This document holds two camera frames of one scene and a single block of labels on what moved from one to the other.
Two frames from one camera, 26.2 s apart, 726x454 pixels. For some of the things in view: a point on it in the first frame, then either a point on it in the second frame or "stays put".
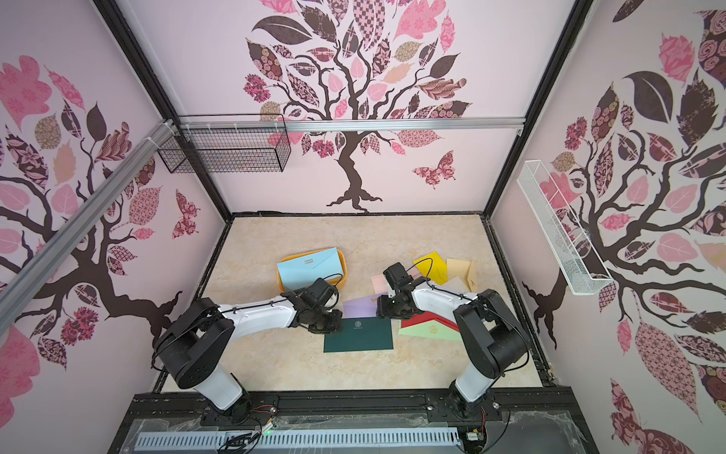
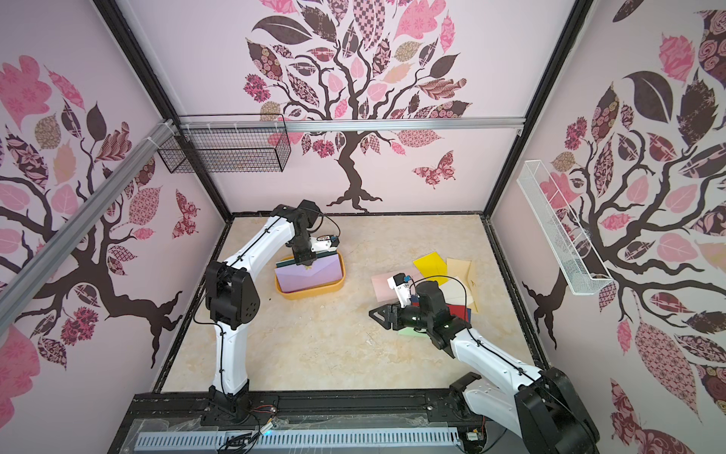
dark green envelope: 360,334 → 285,263
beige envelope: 460,268 stays put
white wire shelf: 578,257 stays put
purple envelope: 360,307 → 323,270
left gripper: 334,325 → 302,259
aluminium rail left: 26,275 stays put
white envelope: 454,285 stays put
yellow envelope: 436,270 stays put
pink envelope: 379,283 stays put
